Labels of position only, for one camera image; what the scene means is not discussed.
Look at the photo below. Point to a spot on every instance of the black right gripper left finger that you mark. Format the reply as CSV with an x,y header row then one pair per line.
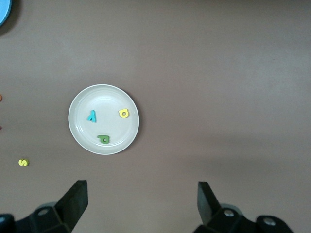
x,y
70,206

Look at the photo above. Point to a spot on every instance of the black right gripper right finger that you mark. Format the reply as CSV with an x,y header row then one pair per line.
x,y
209,206

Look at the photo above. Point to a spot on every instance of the green foam letter p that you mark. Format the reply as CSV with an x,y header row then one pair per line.
x,y
100,137

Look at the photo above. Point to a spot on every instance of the teal foam letter y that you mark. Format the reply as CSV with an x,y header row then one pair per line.
x,y
92,116

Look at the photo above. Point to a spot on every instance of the yellow letter d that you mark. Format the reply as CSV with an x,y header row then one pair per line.
x,y
126,114

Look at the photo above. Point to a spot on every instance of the lime foam letter s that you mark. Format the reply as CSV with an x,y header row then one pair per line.
x,y
23,162

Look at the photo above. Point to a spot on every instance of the beige round plate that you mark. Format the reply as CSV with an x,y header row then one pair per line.
x,y
109,97

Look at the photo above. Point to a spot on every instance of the brown table cover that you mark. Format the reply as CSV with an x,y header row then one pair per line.
x,y
218,72

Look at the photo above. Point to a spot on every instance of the blue round plate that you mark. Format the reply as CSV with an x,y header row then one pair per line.
x,y
3,11

